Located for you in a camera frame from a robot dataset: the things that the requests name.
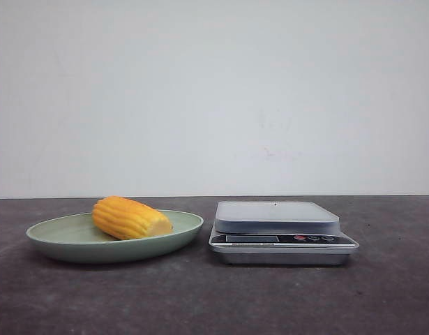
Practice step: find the silver digital kitchen scale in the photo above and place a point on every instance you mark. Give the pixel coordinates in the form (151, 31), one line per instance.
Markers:
(279, 233)

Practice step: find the yellow corn cob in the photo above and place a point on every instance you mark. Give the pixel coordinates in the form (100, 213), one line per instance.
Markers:
(124, 219)

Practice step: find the green round plate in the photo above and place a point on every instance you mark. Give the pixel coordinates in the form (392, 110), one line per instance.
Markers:
(76, 239)

